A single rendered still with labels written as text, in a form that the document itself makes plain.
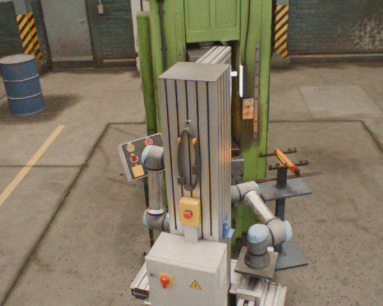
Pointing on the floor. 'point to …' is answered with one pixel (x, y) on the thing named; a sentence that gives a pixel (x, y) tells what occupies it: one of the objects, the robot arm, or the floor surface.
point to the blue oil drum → (22, 84)
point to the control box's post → (147, 206)
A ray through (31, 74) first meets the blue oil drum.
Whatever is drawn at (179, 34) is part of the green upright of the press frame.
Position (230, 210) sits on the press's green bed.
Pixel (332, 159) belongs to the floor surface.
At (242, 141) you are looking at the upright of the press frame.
